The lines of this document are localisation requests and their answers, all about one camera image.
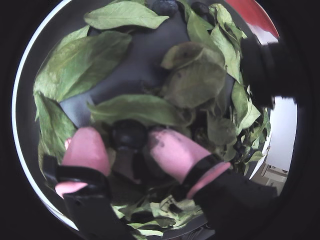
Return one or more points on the gripper finger with pink tip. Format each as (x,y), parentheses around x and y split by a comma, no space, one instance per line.
(86,152)
(180,152)

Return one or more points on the dark blueberry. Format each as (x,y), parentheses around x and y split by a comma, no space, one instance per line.
(165,6)
(128,136)
(200,8)

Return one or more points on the heap of green leaves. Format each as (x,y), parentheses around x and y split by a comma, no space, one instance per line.
(82,62)

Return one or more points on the dark grey round bowl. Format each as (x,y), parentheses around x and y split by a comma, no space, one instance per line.
(147,65)

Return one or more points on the white table board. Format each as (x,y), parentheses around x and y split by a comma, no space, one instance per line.
(283,135)

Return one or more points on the red collapsible cup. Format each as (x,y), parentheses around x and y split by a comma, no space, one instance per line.
(252,15)

